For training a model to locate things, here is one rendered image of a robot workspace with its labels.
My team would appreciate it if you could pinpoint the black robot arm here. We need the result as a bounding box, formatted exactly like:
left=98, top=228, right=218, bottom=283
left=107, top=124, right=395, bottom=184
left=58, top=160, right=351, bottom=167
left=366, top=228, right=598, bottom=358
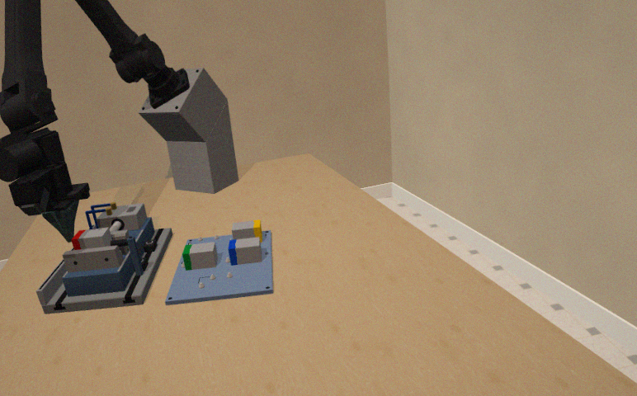
left=0, top=0, right=190, bottom=216

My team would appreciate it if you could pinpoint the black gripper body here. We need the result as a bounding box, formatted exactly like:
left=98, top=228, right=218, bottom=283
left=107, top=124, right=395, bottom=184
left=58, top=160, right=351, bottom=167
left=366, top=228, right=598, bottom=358
left=46, top=160, right=90, bottom=212

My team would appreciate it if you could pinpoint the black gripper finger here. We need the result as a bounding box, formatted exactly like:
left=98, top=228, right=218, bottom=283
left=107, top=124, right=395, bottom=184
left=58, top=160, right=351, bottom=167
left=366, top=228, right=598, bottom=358
left=41, top=211, right=69, bottom=243
left=55, top=200, right=79, bottom=243

